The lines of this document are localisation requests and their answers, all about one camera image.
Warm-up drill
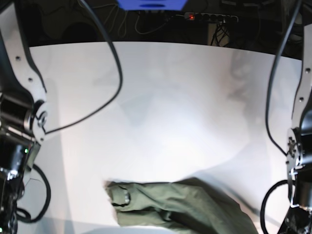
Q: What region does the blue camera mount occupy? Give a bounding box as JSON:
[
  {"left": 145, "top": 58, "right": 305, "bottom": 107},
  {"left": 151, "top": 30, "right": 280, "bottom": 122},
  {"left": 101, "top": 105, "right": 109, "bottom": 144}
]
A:
[{"left": 117, "top": 0, "right": 187, "bottom": 11}]

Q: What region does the green t-shirt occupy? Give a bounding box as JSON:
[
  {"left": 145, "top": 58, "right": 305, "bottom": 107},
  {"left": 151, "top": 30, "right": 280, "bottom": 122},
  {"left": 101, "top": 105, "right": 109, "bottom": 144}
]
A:
[{"left": 105, "top": 178, "right": 257, "bottom": 234}]

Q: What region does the black power strip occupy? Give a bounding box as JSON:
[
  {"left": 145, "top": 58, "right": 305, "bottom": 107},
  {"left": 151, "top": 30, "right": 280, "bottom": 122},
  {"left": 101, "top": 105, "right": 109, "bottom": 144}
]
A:
[{"left": 183, "top": 12, "right": 239, "bottom": 23}]

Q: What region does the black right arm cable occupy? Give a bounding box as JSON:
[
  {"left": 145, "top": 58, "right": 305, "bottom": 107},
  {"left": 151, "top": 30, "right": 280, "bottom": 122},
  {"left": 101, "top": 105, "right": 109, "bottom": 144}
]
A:
[{"left": 45, "top": 0, "right": 124, "bottom": 135}]

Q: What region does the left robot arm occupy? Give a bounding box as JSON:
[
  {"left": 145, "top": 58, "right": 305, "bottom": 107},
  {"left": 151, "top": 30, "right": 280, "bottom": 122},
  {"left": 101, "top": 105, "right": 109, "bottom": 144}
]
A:
[{"left": 260, "top": 24, "right": 312, "bottom": 234}]

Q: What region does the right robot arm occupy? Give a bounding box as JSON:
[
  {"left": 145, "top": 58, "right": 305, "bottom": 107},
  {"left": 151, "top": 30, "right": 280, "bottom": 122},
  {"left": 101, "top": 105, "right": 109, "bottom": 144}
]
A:
[{"left": 0, "top": 0, "right": 51, "bottom": 234}]

